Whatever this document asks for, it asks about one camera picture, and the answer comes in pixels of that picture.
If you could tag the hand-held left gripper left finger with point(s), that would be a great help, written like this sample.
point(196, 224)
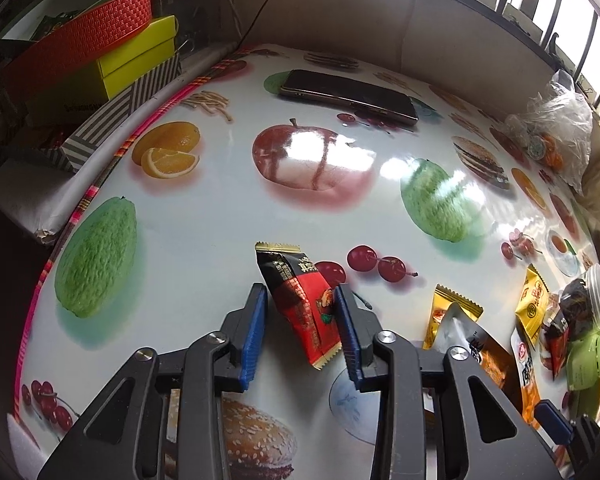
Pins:
point(252, 340)

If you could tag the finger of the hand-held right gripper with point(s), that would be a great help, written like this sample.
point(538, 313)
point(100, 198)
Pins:
point(555, 420)

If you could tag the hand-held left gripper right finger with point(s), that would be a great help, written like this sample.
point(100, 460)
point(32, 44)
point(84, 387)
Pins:
point(350, 340)

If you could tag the red black snack packet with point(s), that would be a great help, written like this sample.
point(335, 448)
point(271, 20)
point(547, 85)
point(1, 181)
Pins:
point(300, 305)
point(555, 347)

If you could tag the small yellow snack packet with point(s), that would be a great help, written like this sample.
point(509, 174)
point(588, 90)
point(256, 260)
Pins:
point(447, 317)

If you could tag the yellow orange snack packet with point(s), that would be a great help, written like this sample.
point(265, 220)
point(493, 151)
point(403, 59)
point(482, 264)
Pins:
point(532, 305)

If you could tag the silver orange snack packet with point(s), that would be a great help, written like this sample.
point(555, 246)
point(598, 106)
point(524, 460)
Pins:
point(485, 360)
point(527, 375)

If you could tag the green glass jar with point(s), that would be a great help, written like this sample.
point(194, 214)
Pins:
point(587, 360)

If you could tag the clear jar of dark tea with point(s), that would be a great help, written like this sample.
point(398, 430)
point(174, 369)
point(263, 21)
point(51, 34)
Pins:
point(580, 300)

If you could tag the black smartphone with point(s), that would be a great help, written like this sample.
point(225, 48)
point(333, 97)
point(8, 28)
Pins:
point(350, 94)

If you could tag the white foam sheet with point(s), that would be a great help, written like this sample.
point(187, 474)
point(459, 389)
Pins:
point(22, 435)

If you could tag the grey striped box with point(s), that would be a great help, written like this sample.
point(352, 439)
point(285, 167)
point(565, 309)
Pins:
point(110, 115)

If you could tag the yellow green box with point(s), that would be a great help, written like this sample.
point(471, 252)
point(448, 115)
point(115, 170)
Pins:
point(135, 55)

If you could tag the clear plastic bag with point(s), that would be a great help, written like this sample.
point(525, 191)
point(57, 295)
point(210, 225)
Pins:
point(560, 110)

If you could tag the red woven box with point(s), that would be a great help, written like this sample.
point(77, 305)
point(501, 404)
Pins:
point(80, 35)

